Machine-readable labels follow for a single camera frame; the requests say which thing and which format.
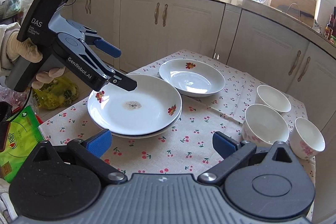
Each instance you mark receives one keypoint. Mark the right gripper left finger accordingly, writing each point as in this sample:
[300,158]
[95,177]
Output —
[87,153]

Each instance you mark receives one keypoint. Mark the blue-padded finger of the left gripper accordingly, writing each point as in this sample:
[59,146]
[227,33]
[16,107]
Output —
[74,39]

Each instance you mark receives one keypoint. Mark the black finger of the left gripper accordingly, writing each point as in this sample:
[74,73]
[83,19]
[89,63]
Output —
[95,73]

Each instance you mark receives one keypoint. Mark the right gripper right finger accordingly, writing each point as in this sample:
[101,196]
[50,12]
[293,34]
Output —
[235,155]

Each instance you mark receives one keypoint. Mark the white plate with fruit print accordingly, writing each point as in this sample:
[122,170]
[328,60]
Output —
[150,93]

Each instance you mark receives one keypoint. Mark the white kitchen cabinets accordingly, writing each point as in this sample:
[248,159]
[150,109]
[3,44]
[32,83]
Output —
[268,44]

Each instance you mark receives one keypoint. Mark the left gloved hand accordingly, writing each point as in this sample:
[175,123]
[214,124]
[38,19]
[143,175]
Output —
[29,51]

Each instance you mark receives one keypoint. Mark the bottom white plate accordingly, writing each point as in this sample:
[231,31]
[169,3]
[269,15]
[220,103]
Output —
[135,123]

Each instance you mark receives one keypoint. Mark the white floral bowl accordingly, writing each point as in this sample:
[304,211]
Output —
[306,141]
[264,126]

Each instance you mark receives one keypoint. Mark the yellow plastic bag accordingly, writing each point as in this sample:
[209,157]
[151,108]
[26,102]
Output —
[61,92]

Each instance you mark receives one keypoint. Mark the green snack package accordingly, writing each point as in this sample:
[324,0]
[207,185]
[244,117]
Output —
[22,137]

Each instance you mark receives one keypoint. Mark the white bowl far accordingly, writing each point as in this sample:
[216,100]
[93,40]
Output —
[269,96]

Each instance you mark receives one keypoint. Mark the white floral bowl right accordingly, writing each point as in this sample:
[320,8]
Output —
[306,141]

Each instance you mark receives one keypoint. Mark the white deep plate fruit print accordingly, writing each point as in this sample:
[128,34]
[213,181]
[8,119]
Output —
[192,78]

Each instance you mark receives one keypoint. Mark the white jacket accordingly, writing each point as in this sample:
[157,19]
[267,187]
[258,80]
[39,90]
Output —
[8,213]

